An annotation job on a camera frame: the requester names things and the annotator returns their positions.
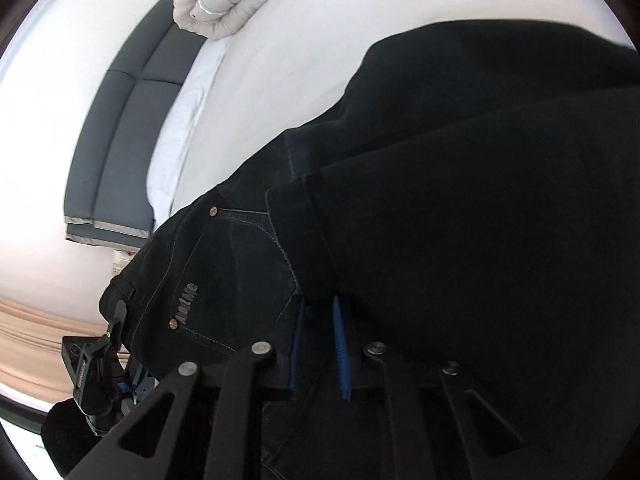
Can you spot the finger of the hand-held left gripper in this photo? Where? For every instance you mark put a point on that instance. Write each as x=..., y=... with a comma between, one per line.
x=117, y=325

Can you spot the grey padded headboard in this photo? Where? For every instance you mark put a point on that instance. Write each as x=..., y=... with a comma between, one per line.
x=120, y=125

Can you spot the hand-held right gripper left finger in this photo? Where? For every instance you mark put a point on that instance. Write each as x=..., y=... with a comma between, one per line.
x=296, y=350

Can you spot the black denim pants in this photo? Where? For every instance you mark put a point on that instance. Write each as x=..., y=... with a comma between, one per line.
x=450, y=185

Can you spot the bed with white sheet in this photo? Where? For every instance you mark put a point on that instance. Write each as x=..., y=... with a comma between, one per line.
x=290, y=50

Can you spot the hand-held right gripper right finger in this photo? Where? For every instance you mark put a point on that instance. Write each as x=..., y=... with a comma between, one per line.
x=343, y=350

